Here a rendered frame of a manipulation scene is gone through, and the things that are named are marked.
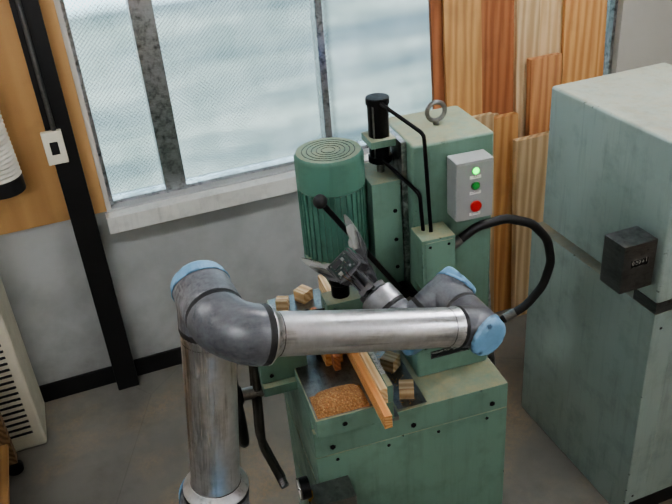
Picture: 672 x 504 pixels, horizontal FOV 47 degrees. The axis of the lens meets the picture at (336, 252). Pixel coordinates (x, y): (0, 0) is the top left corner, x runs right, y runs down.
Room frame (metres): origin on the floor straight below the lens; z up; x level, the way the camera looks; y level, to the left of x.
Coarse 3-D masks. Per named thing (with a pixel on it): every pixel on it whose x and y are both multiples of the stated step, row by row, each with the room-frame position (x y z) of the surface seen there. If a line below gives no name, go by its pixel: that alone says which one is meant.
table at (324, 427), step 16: (272, 304) 2.02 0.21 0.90; (304, 304) 2.00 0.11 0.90; (320, 304) 2.00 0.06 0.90; (304, 368) 1.69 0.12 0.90; (320, 368) 1.68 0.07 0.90; (352, 368) 1.67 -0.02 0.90; (272, 384) 1.67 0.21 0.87; (288, 384) 1.67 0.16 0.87; (304, 384) 1.62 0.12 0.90; (320, 384) 1.61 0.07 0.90; (336, 384) 1.61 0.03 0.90; (304, 400) 1.59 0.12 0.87; (368, 400) 1.53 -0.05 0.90; (336, 416) 1.48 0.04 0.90; (352, 416) 1.49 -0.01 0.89; (368, 416) 1.50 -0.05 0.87; (320, 432) 1.47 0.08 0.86; (336, 432) 1.48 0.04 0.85
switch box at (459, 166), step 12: (456, 156) 1.73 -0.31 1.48; (468, 156) 1.72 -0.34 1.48; (480, 156) 1.72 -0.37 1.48; (492, 156) 1.71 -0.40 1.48; (456, 168) 1.68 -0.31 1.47; (468, 168) 1.69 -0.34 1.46; (480, 168) 1.70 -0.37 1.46; (492, 168) 1.71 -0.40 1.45; (456, 180) 1.68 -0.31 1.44; (468, 180) 1.69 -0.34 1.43; (480, 180) 1.70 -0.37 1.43; (492, 180) 1.71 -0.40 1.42; (456, 192) 1.68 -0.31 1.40; (468, 192) 1.69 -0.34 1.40; (492, 192) 1.71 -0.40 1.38; (456, 204) 1.68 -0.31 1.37; (468, 204) 1.69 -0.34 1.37; (456, 216) 1.68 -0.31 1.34; (468, 216) 1.69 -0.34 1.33; (480, 216) 1.70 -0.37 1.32
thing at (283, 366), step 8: (280, 360) 1.68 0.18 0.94; (288, 360) 1.69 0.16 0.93; (296, 360) 1.69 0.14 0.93; (304, 360) 1.70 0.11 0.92; (264, 368) 1.67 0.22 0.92; (272, 368) 1.68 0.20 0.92; (280, 368) 1.68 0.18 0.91; (288, 368) 1.69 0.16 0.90; (264, 376) 1.67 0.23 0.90; (272, 376) 1.67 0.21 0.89; (280, 376) 1.68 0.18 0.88; (288, 376) 1.69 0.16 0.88
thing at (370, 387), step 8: (352, 360) 1.68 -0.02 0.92; (360, 360) 1.65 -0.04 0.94; (360, 368) 1.62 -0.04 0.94; (360, 376) 1.61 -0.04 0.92; (368, 376) 1.58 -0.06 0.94; (368, 384) 1.55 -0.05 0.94; (368, 392) 1.54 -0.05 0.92; (376, 392) 1.51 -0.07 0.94; (376, 400) 1.48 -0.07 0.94; (376, 408) 1.48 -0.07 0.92; (384, 408) 1.45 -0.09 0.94; (384, 416) 1.42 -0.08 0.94; (384, 424) 1.42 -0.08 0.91; (392, 424) 1.43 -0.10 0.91
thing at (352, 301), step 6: (354, 288) 1.81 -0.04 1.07; (324, 294) 1.79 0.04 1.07; (330, 294) 1.79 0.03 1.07; (354, 294) 1.78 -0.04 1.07; (324, 300) 1.76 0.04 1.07; (330, 300) 1.76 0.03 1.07; (336, 300) 1.76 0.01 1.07; (342, 300) 1.76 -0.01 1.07; (348, 300) 1.75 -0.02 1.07; (354, 300) 1.76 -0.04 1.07; (324, 306) 1.77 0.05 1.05; (330, 306) 1.74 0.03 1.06; (336, 306) 1.74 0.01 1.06; (342, 306) 1.75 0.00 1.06; (348, 306) 1.75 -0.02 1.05; (354, 306) 1.75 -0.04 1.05; (360, 306) 1.76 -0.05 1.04
